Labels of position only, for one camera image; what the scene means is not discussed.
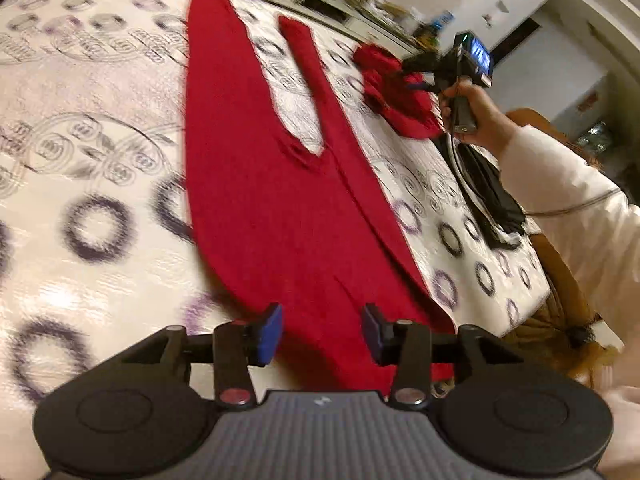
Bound person's right hand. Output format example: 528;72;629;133
439;81;517;154

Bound printed bedspread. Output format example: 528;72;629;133
0;0;553;411

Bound red pants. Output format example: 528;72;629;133
184;0;456;396

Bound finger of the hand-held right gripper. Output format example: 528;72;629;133
407;74;442;94
402;54;443;76

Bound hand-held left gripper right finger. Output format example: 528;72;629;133
360;303;523;409

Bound red long-sleeve top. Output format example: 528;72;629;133
352;44;446;141

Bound brown leather armchair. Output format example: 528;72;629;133
505;107;621;386

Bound black pants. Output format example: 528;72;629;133
432;135;528;251

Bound white TV cabinet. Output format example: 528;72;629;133
150;0;451;56

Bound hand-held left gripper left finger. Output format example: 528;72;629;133
117;303;284;409

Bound person's right forearm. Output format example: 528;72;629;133
492;121;640;341

